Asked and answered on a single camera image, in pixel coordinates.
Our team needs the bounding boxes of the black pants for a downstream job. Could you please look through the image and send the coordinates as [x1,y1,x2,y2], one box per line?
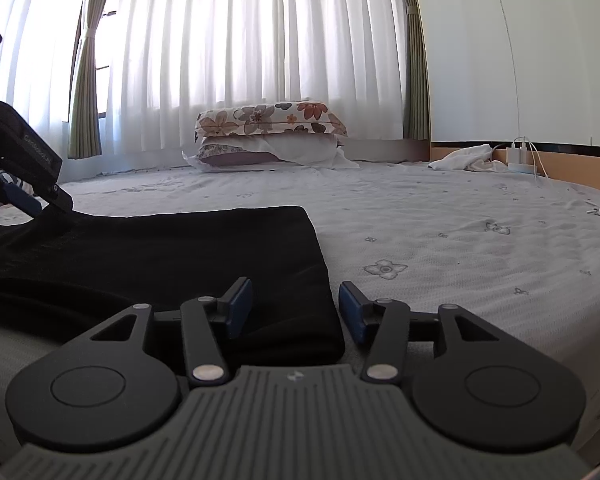
[0,206,344,366]

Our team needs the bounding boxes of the blue white striped garment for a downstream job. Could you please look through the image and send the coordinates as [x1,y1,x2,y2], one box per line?
[0,176,42,217]

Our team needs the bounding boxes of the green curtain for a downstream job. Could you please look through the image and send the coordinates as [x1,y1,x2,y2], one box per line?
[403,0,430,142]
[68,0,107,159]

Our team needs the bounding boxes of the white patterned bed sheet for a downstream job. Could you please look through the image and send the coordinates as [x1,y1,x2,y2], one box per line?
[0,159,600,453]

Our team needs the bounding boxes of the white sheer curtain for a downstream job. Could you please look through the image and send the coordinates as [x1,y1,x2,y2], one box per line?
[0,0,407,170]

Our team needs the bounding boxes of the light blue round box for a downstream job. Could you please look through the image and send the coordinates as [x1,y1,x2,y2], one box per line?
[507,162,536,174]

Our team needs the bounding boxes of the white crumpled cloth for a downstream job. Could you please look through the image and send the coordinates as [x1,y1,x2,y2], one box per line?
[428,144,507,172]

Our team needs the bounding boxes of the white lower pillow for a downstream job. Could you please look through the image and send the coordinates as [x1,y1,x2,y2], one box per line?
[182,133,358,171]

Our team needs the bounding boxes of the wooden bed headboard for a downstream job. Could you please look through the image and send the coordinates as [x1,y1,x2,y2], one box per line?
[429,142,600,184]

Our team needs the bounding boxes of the floral pillow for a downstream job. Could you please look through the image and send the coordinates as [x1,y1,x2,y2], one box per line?
[195,101,348,139]

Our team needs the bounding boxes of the white charging cable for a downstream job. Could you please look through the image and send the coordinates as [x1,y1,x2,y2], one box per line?
[521,135,600,221]

